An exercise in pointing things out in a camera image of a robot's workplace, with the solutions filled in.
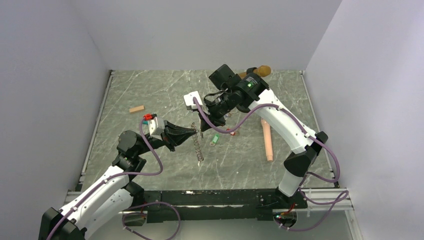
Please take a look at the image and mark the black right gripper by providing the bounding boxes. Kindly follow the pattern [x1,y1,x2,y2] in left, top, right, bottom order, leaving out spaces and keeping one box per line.
[197,89,237,132]

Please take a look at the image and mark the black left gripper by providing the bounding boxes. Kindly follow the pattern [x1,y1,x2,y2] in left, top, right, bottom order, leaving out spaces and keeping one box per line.
[135,119,197,156]

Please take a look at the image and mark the metal disc with keyrings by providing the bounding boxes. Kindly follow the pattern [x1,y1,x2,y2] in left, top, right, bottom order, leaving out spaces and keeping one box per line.
[190,122,204,166]

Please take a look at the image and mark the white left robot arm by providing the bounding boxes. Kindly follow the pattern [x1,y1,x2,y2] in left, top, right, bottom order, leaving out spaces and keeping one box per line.
[38,116,197,240]

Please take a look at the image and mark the green key tag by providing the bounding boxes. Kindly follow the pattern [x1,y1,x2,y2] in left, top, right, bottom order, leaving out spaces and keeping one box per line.
[210,134,220,146]

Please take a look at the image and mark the natural wooden block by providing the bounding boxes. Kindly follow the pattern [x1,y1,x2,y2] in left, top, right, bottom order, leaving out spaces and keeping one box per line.
[129,105,145,114]

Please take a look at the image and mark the pink toy microphone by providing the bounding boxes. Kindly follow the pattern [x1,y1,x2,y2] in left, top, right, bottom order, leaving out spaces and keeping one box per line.
[260,118,274,162]

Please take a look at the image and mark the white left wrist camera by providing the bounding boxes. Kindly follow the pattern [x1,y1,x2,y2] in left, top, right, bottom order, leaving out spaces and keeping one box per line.
[143,113,165,140]

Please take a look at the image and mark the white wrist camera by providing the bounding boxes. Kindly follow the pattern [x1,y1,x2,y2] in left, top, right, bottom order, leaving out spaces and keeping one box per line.
[143,113,165,140]
[183,91,204,111]

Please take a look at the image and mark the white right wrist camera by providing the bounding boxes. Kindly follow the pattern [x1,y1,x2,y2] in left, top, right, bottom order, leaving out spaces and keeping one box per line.
[183,91,204,111]

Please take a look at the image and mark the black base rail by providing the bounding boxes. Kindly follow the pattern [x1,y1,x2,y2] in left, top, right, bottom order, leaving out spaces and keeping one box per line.
[123,188,308,227]

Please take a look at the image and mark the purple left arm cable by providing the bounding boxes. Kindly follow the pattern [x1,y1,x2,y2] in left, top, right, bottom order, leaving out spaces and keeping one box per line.
[45,117,181,240]

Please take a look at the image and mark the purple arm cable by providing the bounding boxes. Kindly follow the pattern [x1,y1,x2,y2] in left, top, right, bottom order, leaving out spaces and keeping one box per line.
[45,117,181,240]
[192,96,350,233]

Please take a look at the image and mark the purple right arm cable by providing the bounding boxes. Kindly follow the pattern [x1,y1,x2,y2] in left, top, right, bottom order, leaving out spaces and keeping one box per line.
[192,96,350,233]

